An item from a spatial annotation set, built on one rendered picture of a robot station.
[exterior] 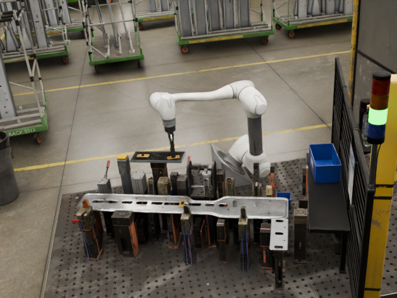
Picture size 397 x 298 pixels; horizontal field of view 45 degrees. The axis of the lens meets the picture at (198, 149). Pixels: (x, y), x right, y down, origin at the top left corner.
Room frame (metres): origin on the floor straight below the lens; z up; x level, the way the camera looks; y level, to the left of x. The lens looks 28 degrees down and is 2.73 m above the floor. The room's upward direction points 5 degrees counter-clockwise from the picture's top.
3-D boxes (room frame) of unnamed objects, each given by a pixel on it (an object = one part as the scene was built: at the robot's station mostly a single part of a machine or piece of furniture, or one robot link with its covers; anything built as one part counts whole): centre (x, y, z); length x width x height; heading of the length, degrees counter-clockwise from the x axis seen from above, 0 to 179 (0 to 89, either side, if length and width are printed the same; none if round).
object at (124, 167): (3.02, 0.54, 0.92); 0.08 x 0.08 x 0.44; 78
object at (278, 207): (2.58, 0.16, 1.00); 1.38 x 0.22 x 0.02; 78
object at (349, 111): (2.66, -0.93, 0.77); 1.97 x 0.14 x 1.55; 168
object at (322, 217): (2.59, -0.79, 1.01); 0.90 x 0.22 x 0.03; 168
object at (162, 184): (2.77, 0.26, 0.89); 0.13 x 0.11 x 0.38; 168
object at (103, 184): (2.87, 0.68, 0.88); 0.11 x 0.10 x 0.36; 168
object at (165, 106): (2.94, 0.18, 1.54); 0.13 x 0.11 x 0.16; 24
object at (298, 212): (2.30, -0.56, 0.88); 0.08 x 0.08 x 0.36; 78
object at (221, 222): (2.36, -0.09, 0.84); 0.11 x 0.08 x 0.29; 168
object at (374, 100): (1.74, -0.73, 1.96); 0.07 x 0.07 x 0.06
